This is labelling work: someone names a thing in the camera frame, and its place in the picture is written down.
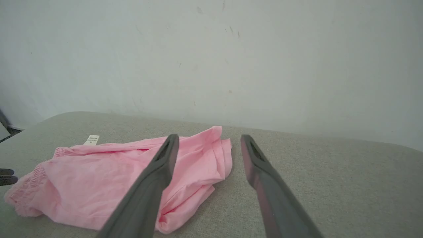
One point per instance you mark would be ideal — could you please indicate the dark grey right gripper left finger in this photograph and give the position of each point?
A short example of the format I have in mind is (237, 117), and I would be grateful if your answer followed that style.
(145, 198)

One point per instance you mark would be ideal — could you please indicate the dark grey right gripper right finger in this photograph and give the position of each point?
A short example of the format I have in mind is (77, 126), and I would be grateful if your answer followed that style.
(277, 205)

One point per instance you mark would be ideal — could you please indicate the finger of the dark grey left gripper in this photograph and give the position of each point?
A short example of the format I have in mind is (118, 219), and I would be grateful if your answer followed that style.
(7, 180)
(6, 172)

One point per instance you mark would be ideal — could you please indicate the white board with dark edge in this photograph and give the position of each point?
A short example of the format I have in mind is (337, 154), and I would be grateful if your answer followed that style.
(3, 132)

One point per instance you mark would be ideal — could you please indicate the pink garment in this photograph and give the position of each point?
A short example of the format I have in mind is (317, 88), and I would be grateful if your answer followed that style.
(82, 178)

